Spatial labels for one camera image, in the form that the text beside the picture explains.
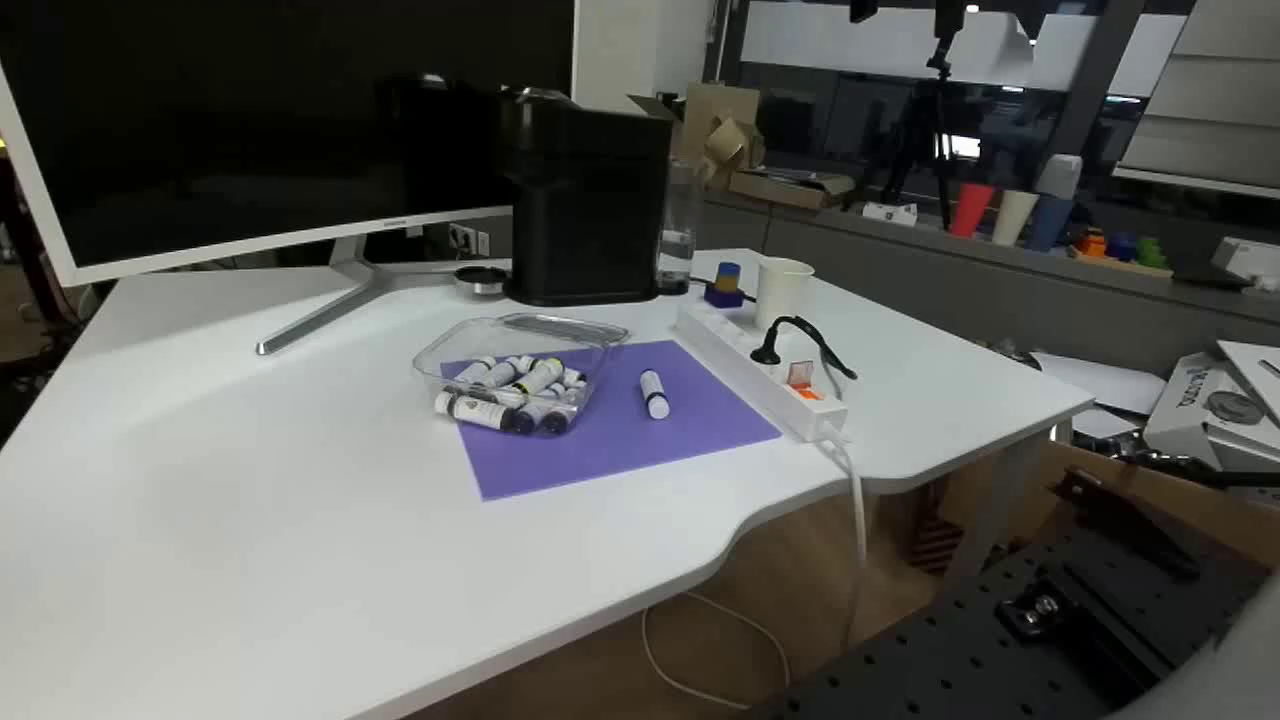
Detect black plug with cable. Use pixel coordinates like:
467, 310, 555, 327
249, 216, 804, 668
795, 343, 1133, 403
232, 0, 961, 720
750, 310, 860, 403

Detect white power strip cord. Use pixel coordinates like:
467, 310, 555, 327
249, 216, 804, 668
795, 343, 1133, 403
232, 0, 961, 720
636, 429, 876, 717

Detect purple mat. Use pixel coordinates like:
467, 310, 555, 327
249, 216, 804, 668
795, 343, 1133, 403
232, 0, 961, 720
437, 335, 786, 504

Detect black box appliance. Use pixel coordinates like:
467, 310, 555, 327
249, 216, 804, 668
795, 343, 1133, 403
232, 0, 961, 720
497, 83, 682, 309

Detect blue and red small object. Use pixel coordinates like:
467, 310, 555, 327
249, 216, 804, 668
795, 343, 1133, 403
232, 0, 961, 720
700, 255, 750, 310

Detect white monitor stand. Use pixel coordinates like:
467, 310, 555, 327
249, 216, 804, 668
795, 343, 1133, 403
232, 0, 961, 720
254, 237, 403, 361

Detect small dark round object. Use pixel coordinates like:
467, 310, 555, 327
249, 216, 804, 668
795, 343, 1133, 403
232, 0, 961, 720
451, 264, 512, 301

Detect red cup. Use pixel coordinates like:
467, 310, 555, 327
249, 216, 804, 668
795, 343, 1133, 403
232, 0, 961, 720
948, 179, 1001, 244

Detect blue cup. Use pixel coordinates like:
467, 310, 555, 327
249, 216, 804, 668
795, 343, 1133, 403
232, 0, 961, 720
1022, 151, 1088, 255

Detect white curved computer monitor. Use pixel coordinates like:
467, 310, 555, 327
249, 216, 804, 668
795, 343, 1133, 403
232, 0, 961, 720
0, 0, 580, 292

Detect printed paper stack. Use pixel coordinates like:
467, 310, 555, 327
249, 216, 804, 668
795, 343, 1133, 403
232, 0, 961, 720
1141, 335, 1280, 471

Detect black perforated breadboard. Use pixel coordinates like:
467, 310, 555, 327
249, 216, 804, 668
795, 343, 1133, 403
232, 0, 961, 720
776, 532, 1274, 720

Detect clear plastic bottle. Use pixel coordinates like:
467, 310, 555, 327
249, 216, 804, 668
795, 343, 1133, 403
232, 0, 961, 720
656, 177, 704, 279

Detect black tripod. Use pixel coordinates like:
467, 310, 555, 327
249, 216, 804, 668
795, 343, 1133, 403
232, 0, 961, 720
874, 0, 993, 229

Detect clear plastic container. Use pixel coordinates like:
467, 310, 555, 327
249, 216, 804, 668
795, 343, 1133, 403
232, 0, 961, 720
410, 310, 632, 440

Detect white tube with black cap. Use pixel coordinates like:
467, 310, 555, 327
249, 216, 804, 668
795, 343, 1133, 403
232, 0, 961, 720
451, 352, 536, 396
512, 357, 570, 403
433, 389, 520, 435
636, 366, 678, 429
528, 396, 587, 440

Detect cardboard box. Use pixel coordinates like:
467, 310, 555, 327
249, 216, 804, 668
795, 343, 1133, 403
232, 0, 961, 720
661, 81, 769, 193

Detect white paper cup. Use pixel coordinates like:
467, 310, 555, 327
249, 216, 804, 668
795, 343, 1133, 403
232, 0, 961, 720
987, 187, 1045, 251

